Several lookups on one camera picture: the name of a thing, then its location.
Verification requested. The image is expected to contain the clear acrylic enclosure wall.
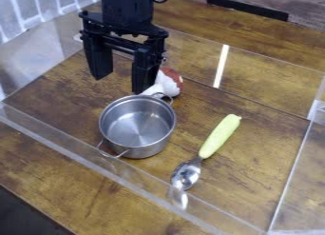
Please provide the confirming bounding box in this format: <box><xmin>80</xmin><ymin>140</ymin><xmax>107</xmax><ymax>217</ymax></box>
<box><xmin>0</xmin><ymin>0</ymin><xmax>325</xmax><ymax>235</ymax></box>

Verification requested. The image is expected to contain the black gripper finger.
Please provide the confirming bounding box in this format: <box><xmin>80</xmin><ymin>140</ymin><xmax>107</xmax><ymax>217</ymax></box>
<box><xmin>132</xmin><ymin>49</ymin><xmax>163</xmax><ymax>94</ymax></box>
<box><xmin>82</xmin><ymin>32</ymin><xmax>114</xmax><ymax>80</ymax></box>

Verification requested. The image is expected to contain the silver metal pot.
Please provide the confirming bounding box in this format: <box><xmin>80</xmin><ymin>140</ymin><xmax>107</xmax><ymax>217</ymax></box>
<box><xmin>96</xmin><ymin>92</ymin><xmax>176</xmax><ymax>159</ymax></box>

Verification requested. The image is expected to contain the spoon with yellow-green handle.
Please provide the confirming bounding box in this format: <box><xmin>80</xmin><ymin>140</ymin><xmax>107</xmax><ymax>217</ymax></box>
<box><xmin>171</xmin><ymin>114</ymin><xmax>241</xmax><ymax>190</ymax></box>

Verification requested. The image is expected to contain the red and white plush mushroom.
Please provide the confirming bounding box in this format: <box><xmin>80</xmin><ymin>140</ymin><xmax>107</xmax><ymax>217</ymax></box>
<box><xmin>143</xmin><ymin>67</ymin><xmax>183</xmax><ymax>97</ymax></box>

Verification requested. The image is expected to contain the black baseboard strip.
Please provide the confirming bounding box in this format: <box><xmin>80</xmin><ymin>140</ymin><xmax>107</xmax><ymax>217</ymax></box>
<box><xmin>205</xmin><ymin>0</ymin><xmax>289</xmax><ymax>22</ymax></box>

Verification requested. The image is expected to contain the clear acrylic triangle bracket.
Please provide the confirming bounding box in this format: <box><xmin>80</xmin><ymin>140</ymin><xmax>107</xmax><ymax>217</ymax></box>
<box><xmin>74</xmin><ymin>32</ymin><xmax>83</xmax><ymax>43</ymax></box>

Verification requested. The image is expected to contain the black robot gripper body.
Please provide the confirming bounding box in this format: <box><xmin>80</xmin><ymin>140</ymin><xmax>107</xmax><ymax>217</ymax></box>
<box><xmin>79</xmin><ymin>0</ymin><xmax>170</xmax><ymax>54</ymax></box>

